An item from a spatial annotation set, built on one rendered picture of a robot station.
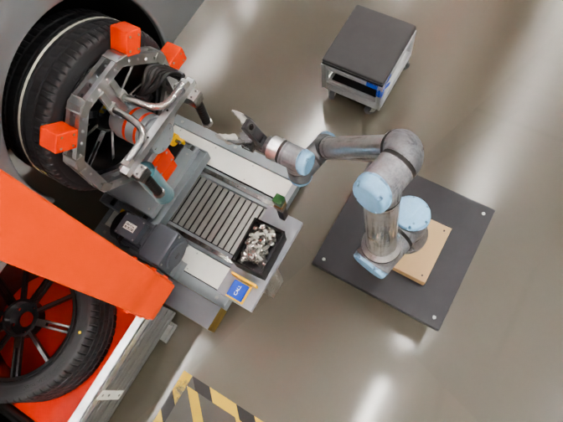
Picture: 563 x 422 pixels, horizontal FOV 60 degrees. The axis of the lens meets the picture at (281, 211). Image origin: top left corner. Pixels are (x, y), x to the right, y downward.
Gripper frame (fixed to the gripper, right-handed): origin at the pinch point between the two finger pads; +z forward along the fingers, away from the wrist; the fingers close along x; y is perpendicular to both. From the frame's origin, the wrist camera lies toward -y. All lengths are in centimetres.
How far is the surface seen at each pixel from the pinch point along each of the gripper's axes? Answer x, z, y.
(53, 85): -27, 41, -33
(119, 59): -7.0, 30.5, -28.6
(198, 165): -1, 32, 67
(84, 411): -120, 2, 44
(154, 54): 6.1, 30.5, -16.0
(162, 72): -1.3, 19.4, -20.8
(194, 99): -1.6, 8.6, -11.8
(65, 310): -94, 42, 56
